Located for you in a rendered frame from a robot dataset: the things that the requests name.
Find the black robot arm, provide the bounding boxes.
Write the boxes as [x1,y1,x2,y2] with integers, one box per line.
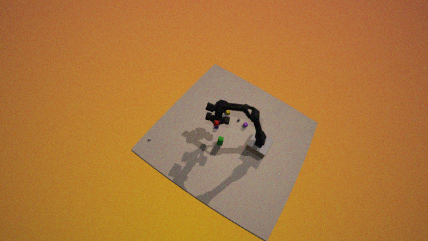
[205,100,266,148]

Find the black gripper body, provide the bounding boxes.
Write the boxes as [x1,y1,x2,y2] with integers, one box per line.
[205,112,230,124]

